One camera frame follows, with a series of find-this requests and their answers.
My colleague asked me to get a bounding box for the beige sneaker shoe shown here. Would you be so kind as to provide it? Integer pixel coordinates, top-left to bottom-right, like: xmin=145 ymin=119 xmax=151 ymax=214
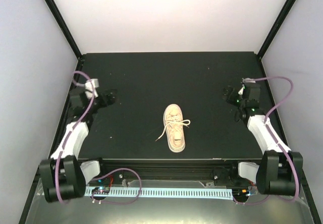
xmin=163 ymin=104 xmax=185 ymax=153

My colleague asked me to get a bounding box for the white shoelace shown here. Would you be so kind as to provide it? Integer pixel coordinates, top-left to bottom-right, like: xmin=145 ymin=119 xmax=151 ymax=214
xmin=156 ymin=117 xmax=191 ymax=141

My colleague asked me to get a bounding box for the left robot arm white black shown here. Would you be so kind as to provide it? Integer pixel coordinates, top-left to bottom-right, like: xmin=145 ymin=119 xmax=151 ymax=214
xmin=39 ymin=88 xmax=117 ymax=203

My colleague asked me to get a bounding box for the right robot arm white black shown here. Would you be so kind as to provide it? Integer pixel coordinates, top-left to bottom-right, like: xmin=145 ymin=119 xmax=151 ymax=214
xmin=223 ymin=81 xmax=303 ymax=198

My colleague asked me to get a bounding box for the left small circuit board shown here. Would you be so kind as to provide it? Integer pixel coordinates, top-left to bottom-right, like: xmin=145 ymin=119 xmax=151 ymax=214
xmin=91 ymin=186 xmax=110 ymax=195

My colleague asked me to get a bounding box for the small circuit board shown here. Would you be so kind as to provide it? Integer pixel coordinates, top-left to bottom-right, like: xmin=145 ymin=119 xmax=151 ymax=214
xmin=91 ymin=186 xmax=110 ymax=195
xmin=238 ymin=189 xmax=258 ymax=196

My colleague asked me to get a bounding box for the right small circuit board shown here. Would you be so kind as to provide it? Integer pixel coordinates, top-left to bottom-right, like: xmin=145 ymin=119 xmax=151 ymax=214
xmin=238 ymin=189 xmax=258 ymax=196

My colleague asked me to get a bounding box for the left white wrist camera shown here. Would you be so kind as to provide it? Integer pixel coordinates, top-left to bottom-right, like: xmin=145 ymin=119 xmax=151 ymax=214
xmin=85 ymin=79 xmax=99 ymax=99

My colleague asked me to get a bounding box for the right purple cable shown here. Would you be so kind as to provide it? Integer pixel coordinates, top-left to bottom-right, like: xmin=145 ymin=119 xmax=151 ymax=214
xmin=242 ymin=76 xmax=301 ymax=206

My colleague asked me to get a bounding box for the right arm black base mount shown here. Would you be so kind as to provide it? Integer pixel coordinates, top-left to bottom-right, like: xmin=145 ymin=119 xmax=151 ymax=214
xmin=211 ymin=167 xmax=256 ymax=187

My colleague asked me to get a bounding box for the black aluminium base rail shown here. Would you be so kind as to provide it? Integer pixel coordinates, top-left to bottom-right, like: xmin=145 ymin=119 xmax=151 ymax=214
xmin=99 ymin=159 xmax=238 ymax=180

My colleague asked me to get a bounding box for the white slotted cable duct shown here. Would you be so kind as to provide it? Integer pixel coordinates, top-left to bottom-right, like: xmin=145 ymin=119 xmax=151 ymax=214
xmin=84 ymin=187 xmax=233 ymax=200

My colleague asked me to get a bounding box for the left black frame post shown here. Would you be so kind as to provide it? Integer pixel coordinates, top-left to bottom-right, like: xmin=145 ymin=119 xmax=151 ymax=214
xmin=44 ymin=0 xmax=82 ymax=60

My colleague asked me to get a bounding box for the black frame post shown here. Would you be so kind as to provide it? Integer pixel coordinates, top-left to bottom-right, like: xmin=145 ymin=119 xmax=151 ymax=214
xmin=44 ymin=0 xmax=82 ymax=60
xmin=257 ymin=0 xmax=297 ymax=60

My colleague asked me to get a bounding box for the right black frame post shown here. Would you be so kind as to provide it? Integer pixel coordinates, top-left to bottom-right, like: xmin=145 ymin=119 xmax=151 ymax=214
xmin=257 ymin=0 xmax=297 ymax=60

